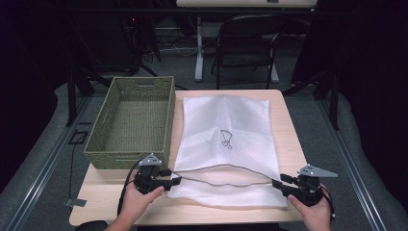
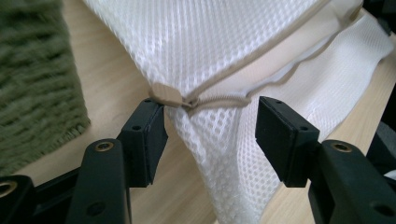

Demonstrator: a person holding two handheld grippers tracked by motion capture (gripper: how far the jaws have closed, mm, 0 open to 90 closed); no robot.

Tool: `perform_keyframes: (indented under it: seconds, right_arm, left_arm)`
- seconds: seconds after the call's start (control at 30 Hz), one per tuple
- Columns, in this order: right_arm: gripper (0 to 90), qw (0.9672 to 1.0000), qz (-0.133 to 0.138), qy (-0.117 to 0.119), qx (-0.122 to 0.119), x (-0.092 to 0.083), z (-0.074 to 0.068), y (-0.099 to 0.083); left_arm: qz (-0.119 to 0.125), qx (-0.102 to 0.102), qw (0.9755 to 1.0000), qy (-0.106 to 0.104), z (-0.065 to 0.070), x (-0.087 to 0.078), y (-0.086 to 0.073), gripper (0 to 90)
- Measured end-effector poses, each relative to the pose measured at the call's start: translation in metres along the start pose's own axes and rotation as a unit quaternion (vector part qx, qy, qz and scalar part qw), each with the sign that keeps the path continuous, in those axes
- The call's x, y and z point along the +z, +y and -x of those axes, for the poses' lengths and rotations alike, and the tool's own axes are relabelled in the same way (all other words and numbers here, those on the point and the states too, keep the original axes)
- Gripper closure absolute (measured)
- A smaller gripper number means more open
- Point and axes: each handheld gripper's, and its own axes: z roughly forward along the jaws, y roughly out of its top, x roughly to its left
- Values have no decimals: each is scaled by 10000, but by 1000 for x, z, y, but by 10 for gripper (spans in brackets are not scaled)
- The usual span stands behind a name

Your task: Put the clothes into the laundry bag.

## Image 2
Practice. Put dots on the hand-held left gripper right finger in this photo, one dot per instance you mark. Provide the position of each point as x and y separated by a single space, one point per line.
286 146

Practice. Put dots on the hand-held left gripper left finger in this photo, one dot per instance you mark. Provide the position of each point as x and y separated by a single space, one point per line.
140 149

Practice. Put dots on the white mesh laundry bag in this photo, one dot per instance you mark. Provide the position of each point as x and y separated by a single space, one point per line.
186 40

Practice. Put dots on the green woven basket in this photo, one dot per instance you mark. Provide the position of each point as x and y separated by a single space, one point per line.
31 77

